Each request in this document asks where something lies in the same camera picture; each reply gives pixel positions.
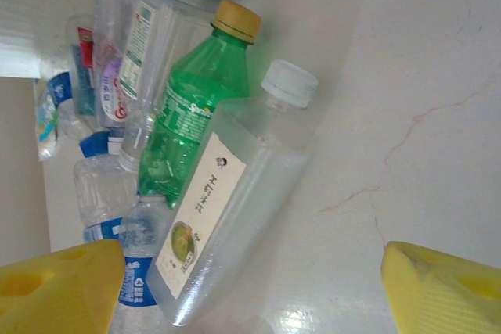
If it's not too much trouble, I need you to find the white plastic waste bin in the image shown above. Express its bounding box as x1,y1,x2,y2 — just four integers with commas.
0,0,44,79

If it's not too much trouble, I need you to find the green white label clear bottle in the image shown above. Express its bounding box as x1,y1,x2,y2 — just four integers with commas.
117,0,214,173

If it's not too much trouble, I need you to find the red label bottle, blue cap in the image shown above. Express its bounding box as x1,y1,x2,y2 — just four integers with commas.
64,15,114,157

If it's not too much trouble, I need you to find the square bottle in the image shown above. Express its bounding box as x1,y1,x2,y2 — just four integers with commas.
146,59,320,327

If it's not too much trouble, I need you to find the purple label clear bottle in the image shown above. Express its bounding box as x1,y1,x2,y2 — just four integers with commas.
92,0,138,155

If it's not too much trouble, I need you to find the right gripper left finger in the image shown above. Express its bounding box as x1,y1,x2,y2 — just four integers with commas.
0,239,127,334

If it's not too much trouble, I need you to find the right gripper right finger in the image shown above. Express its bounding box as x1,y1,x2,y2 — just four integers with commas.
381,240,501,334

